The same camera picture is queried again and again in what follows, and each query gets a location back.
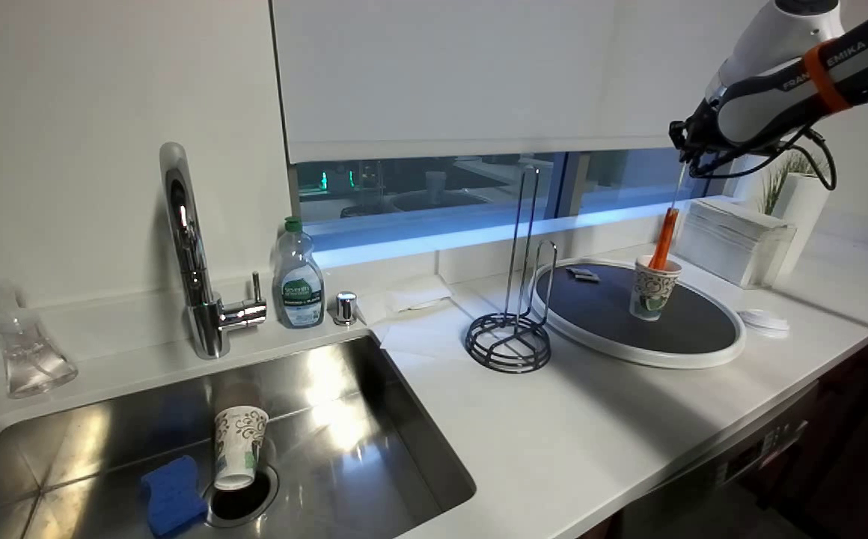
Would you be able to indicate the round dark tray white rim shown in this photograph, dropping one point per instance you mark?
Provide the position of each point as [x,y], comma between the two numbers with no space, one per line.
[602,317]

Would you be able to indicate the chrome kitchen faucet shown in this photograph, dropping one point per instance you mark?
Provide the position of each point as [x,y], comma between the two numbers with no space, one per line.
[186,248]

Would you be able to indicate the blue sponge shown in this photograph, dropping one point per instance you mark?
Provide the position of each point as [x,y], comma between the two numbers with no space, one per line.
[173,495]

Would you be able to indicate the white vase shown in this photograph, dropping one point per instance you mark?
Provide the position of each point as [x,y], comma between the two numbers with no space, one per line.
[809,227]

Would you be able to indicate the orange carrot-shaped object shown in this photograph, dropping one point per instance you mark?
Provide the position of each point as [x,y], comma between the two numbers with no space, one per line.
[665,244]

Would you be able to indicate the black dishwasher front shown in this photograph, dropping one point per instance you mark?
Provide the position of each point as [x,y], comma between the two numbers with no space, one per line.
[765,449]

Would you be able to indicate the small chrome sink knob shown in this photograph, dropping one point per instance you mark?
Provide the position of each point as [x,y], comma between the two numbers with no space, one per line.
[342,305]

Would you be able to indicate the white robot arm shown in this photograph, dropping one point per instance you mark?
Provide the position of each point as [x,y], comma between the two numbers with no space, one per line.
[782,92]

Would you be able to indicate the stainless steel sink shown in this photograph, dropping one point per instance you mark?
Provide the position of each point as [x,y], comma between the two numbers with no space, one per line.
[355,437]

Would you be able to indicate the green dish soap bottle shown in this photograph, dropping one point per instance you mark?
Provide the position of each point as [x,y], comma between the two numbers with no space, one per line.
[300,286]

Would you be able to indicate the white roller blind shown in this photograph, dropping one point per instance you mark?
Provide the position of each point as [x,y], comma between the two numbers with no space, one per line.
[475,68]

